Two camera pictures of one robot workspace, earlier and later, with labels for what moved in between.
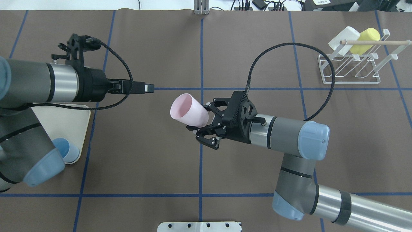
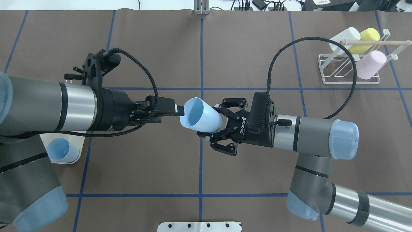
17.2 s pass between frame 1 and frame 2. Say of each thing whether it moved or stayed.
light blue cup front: moved
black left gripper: moved
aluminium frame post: stayed
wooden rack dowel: stayed
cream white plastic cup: stayed
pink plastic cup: moved
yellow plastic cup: stayed
